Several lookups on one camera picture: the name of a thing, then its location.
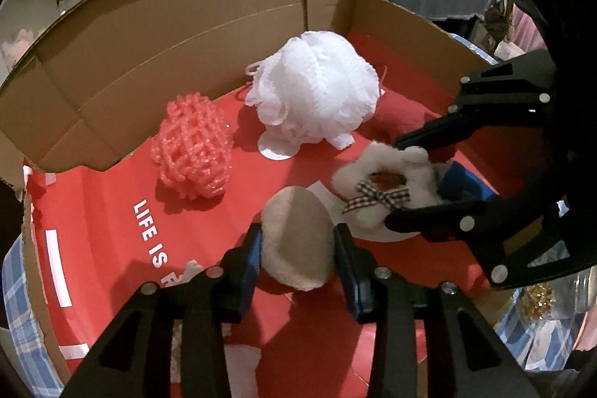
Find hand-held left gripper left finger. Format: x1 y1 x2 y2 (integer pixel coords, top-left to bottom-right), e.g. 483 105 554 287
60 223 264 398

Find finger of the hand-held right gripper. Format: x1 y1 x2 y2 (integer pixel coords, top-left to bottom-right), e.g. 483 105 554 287
385 179 597 291
396 49 561 153

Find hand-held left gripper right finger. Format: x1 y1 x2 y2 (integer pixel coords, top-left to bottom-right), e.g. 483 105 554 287
333 223 542 398

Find beige round powder puff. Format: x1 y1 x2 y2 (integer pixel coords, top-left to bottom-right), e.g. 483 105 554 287
260 187 337 293

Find red soft pouch with cord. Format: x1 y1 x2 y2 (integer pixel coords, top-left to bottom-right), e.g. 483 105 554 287
371 65 445 143

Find white fluffy scrunchie plaid bow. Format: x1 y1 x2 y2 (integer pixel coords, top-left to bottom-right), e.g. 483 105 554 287
331 141 439 232

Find cardboard box red inside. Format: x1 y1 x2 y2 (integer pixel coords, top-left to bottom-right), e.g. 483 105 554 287
0 0 519 398

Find small glass jar gold contents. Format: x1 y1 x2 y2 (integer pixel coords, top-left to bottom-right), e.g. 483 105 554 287
510 260 597 353

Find pink foam net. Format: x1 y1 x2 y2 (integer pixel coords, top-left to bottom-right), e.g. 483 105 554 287
150 94 234 201

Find white mesh bath pouf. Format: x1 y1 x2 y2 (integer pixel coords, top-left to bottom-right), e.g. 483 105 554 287
245 31 381 150

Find pink plush toy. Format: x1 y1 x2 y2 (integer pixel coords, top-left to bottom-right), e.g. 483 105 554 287
0 29 39 73

